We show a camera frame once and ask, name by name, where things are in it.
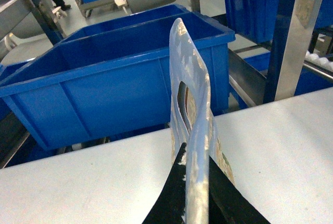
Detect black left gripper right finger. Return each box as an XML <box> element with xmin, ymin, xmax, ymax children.
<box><xmin>209</xmin><ymin>159</ymin><xmax>269</xmax><ymax>223</ymax></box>

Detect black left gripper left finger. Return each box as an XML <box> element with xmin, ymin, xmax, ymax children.
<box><xmin>143</xmin><ymin>143</ymin><xmax>186</xmax><ymax>223</ymax></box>

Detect flower gift bag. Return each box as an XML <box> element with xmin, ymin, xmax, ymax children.
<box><xmin>169</xmin><ymin>18</ymin><xmax>235</xmax><ymax>223</ymax></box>

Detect large blue crate near table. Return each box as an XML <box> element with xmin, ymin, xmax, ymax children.
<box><xmin>0</xmin><ymin>11</ymin><xmax>236</xmax><ymax>152</ymax></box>

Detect blue crate right shelf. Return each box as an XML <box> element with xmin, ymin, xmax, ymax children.
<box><xmin>221</xmin><ymin>0</ymin><xmax>333</xmax><ymax>44</ymax></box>

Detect blue crate behind large crate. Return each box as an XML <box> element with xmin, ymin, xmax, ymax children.
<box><xmin>1</xmin><ymin>4</ymin><xmax>189</xmax><ymax>81</ymax></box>

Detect steel rack upright post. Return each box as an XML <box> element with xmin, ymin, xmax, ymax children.
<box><xmin>263</xmin><ymin>0</ymin><xmax>322</xmax><ymax>103</ymax></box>

